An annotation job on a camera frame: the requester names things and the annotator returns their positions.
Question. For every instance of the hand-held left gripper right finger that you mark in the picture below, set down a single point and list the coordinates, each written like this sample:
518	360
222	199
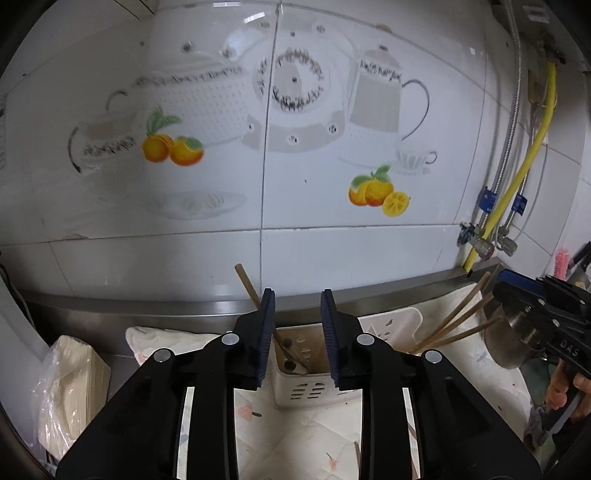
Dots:
332	341

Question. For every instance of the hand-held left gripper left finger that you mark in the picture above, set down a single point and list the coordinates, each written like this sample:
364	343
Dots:
265	341

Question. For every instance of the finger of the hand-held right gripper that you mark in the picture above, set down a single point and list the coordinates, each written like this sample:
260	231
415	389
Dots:
531	313
512	284

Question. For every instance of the beige plastic utensil holder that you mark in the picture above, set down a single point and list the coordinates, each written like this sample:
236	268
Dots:
314	392

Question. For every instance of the person's right hand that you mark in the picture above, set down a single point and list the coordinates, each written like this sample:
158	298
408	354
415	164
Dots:
556	387

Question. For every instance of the steel water valve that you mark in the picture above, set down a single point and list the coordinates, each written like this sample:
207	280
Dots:
507	242

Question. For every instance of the pink bottle brush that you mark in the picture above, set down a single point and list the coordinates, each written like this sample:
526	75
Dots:
562	263

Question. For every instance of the grey knitted cloth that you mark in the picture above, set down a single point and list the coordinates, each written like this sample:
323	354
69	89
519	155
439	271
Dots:
538	429

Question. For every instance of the white printed quilted mat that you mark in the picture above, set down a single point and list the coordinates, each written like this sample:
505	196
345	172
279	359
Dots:
300	443

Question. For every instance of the bag of beige sheets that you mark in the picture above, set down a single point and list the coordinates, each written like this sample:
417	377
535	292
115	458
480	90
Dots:
69	383

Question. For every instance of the white plastic board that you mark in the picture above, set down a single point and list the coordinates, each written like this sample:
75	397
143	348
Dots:
18	350

